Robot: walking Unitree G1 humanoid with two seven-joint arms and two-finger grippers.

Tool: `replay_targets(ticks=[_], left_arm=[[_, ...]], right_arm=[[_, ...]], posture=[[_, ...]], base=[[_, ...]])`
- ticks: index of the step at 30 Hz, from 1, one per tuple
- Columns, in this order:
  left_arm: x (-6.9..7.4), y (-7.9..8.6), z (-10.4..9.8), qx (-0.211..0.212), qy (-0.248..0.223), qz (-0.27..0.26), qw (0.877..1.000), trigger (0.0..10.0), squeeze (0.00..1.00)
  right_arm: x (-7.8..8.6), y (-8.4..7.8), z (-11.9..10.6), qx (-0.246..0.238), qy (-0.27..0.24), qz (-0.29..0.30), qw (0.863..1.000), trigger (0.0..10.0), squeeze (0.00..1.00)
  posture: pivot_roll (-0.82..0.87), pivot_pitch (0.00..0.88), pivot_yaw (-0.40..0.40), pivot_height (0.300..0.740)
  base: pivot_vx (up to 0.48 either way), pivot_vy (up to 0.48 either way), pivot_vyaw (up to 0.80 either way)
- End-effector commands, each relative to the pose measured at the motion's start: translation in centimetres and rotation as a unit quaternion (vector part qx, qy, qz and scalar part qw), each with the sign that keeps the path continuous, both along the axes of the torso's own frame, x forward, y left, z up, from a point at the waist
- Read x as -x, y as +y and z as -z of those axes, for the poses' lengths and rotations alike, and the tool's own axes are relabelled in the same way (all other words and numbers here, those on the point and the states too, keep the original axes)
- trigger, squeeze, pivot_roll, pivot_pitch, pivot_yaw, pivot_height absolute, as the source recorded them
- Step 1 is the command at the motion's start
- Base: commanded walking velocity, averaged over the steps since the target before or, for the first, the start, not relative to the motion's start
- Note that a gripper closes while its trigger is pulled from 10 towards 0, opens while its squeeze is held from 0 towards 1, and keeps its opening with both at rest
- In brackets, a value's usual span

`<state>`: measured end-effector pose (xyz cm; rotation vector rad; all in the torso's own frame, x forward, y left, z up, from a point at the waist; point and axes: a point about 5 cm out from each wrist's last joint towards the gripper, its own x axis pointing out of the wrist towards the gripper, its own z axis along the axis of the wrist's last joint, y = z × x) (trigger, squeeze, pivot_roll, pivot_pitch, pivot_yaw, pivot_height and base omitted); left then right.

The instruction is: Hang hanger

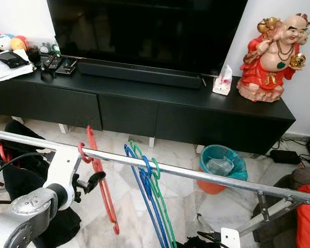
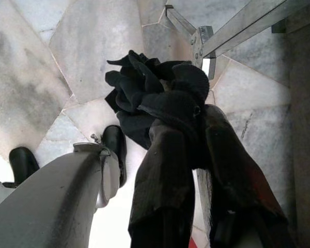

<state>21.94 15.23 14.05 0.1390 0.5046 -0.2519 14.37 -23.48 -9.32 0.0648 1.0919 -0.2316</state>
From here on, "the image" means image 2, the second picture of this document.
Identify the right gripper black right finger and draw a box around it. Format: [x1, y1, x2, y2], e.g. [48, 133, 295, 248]
[205, 105, 298, 248]

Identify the robot black left foot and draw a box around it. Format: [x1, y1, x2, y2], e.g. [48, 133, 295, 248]
[9, 146, 40, 185]

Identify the robot black right foot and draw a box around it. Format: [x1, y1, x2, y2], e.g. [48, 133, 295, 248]
[102, 125, 128, 188]

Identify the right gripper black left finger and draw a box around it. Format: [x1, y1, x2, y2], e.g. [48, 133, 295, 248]
[128, 120, 197, 248]

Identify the silver metal clothes rack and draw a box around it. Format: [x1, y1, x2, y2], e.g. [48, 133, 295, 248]
[165, 0, 295, 80]

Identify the robot black foot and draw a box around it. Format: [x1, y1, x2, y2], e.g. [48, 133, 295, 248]
[9, 146, 40, 185]
[102, 125, 128, 188]

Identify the dark grey fabric sofa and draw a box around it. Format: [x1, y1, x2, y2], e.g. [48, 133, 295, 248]
[271, 0, 310, 248]

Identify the black sweater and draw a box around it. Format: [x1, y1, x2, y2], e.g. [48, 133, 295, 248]
[104, 49, 211, 171]

